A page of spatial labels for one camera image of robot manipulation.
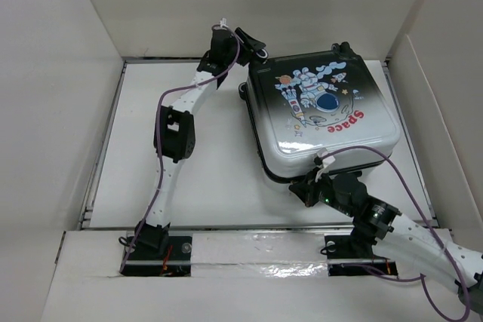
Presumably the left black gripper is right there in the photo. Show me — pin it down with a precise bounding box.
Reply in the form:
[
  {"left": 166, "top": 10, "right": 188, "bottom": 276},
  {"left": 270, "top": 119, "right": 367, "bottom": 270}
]
[{"left": 224, "top": 29, "right": 265, "bottom": 67}]

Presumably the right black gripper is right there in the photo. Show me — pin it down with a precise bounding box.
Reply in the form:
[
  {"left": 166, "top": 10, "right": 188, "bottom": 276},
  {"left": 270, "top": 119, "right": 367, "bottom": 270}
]
[{"left": 287, "top": 167, "right": 355, "bottom": 217}]

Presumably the black space-print kids suitcase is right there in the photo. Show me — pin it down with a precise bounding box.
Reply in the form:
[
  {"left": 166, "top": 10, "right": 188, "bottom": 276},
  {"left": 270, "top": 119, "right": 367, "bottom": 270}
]
[{"left": 238, "top": 41, "right": 401, "bottom": 184}]

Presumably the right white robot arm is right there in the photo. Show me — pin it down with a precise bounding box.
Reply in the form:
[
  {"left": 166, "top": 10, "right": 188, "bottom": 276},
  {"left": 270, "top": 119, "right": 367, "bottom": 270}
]
[{"left": 289, "top": 170, "right": 482, "bottom": 309}]

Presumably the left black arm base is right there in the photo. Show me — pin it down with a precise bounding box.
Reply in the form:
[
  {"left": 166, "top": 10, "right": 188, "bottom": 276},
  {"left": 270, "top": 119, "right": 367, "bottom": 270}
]
[{"left": 118, "top": 223, "right": 192, "bottom": 278}]

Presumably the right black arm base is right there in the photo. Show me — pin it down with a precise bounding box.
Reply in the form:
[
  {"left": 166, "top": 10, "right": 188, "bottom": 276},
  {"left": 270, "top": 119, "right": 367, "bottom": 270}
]
[{"left": 320, "top": 231, "right": 398, "bottom": 277}]

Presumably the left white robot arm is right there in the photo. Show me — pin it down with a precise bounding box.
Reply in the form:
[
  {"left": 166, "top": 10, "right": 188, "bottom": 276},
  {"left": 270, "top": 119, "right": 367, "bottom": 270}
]
[{"left": 130, "top": 25, "right": 268, "bottom": 259}]

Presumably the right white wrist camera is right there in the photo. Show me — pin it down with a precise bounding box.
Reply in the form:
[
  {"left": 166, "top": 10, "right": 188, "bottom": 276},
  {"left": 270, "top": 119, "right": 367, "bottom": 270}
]
[{"left": 314, "top": 149, "right": 336, "bottom": 182}]

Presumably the silver metal rail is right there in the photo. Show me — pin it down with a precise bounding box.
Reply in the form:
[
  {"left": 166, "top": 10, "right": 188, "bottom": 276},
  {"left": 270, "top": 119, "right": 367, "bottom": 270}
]
[{"left": 125, "top": 259, "right": 386, "bottom": 267}]

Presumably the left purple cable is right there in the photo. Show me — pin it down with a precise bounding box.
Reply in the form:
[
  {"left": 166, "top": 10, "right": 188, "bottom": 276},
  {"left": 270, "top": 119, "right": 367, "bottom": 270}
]
[{"left": 117, "top": 23, "right": 242, "bottom": 274}]

